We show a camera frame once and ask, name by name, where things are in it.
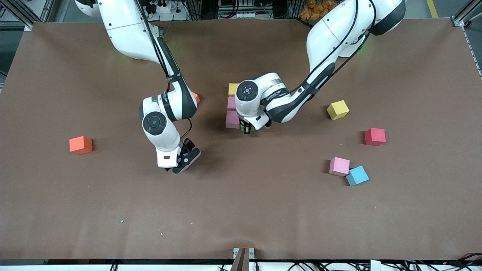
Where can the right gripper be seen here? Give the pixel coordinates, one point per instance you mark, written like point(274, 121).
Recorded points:
point(187, 145)

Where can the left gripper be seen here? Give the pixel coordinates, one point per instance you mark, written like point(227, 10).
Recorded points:
point(246, 128)

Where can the green foam cube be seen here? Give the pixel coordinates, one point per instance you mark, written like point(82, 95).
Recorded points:
point(241, 128)

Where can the purple foam cube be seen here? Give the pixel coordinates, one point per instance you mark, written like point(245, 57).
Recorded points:
point(185, 154)

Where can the pink foam cube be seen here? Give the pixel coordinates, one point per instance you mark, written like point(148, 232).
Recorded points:
point(231, 103)
point(339, 166)
point(232, 119)

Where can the yellow foam cube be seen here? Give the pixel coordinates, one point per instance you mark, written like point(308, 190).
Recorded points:
point(337, 110)
point(232, 89)

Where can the orange foam cube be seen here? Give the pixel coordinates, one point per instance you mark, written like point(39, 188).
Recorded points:
point(196, 98)
point(80, 145)

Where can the blue foam cube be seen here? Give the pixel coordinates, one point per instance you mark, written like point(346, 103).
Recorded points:
point(357, 175)

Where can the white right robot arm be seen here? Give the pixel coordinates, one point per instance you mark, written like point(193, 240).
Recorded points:
point(124, 26)

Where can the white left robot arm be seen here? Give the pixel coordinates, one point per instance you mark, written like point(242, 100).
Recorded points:
point(327, 34)

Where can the red foam cube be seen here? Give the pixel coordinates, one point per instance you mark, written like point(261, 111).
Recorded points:
point(375, 136)

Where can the bag of orange fruit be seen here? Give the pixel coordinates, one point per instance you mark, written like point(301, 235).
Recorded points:
point(307, 13)

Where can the white power strip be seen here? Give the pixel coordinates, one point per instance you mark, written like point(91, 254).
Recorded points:
point(162, 7)

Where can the grey metal mount bracket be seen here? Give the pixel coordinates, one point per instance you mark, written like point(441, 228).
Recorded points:
point(241, 259)

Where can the aluminium frame post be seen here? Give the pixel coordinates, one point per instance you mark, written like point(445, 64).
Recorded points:
point(19, 15)
point(461, 19)

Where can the aluminium table edge rail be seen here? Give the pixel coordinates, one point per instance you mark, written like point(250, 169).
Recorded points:
point(475, 56)

